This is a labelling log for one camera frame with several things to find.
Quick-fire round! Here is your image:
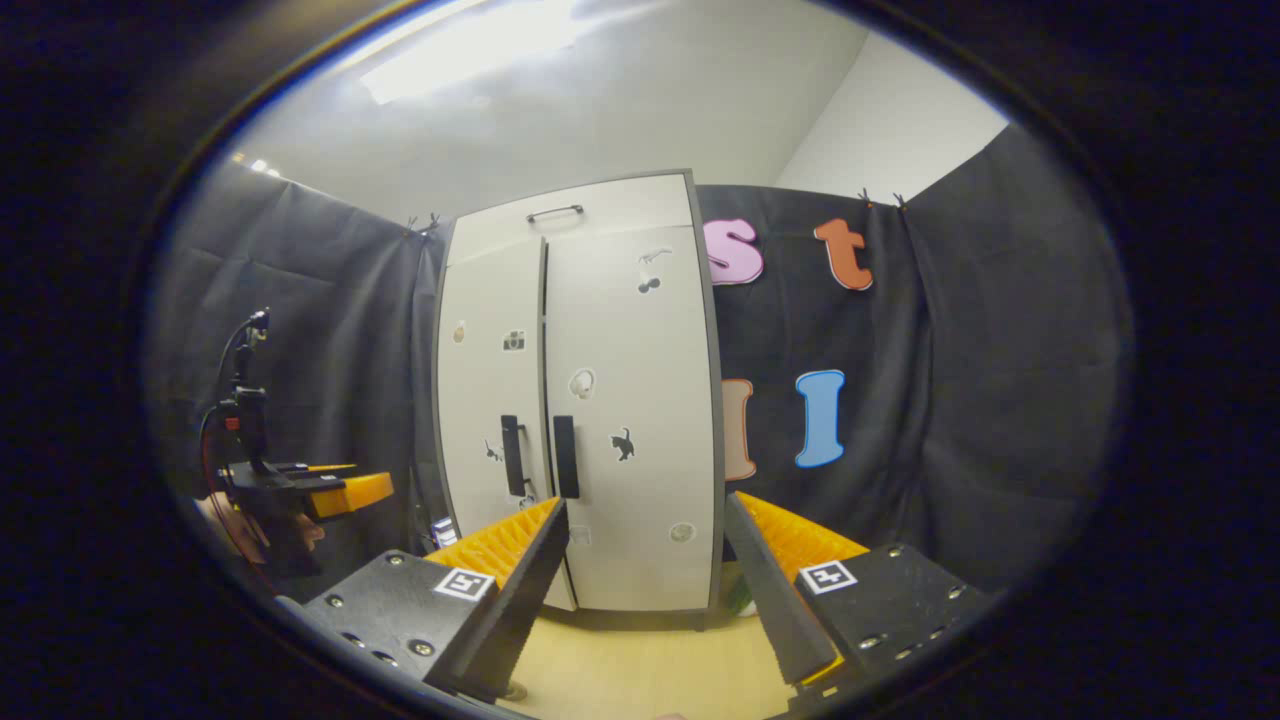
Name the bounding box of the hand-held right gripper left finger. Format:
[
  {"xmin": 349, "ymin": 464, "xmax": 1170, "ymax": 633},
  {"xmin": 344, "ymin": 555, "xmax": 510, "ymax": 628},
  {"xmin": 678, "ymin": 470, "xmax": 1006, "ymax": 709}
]
[{"xmin": 303, "ymin": 497, "xmax": 571, "ymax": 703}]

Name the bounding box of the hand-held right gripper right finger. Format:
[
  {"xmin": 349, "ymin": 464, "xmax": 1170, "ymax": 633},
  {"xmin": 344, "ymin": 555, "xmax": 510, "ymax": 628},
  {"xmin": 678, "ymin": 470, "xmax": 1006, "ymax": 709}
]
[{"xmin": 723, "ymin": 491, "xmax": 991, "ymax": 691}]

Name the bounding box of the white cabinet door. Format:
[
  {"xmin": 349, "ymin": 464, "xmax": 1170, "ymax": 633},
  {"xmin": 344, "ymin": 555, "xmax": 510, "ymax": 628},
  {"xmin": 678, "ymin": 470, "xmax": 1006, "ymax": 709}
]
[
  {"xmin": 436, "ymin": 237, "xmax": 579, "ymax": 613},
  {"xmin": 543, "ymin": 225, "xmax": 716, "ymax": 613}
]

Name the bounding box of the white cabinet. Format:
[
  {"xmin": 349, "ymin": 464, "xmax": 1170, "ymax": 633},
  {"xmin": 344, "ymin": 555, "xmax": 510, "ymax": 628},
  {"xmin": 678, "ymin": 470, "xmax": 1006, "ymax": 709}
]
[{"xmin": 432, "ymin": 168, "xmax": 727, "ymax": 633}]

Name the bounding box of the white drawer front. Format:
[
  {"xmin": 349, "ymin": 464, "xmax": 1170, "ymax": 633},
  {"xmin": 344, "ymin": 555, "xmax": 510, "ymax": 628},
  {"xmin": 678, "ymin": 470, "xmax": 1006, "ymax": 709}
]
[{"xmin": 445, "ymin": 173, "xmax": 698, "ymax": 266}]

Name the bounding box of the black cable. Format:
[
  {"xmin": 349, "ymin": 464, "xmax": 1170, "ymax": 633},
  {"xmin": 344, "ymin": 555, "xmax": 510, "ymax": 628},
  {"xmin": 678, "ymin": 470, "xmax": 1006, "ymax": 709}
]
[{"xmin": 213, "ymin": 315, "xmax": 266, "ymax": 411}]

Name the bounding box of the black door handle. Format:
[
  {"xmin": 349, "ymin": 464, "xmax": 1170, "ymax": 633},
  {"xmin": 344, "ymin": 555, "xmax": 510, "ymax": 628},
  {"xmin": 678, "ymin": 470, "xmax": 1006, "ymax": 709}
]
[
  {"xmin": 553, "ymin": 415, "xmax": 581, "ymax": 500},
  {"xmin": 500, "ymin": 414, "xmax": 529, "ymax": 498}
]

